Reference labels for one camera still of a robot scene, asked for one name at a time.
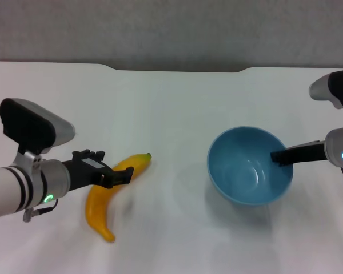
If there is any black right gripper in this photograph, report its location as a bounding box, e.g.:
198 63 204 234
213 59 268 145
270 140 328 167

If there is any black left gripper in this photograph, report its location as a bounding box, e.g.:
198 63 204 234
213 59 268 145
61 148 135 192

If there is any yellow banana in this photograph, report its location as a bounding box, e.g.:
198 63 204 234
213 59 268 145
85 152 153 244

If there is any blue bowl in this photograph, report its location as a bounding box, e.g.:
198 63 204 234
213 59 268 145
206 126 294 207

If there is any left arm cable with plug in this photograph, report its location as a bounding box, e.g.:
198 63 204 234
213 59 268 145
22 198 59 223

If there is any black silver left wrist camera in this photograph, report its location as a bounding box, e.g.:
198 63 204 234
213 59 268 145
0 98 76 155

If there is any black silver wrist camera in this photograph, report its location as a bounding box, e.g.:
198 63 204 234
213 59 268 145
0 98 76 155
308 68 343 110

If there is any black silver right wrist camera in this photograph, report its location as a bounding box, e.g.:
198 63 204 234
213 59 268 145
308 68 343 110

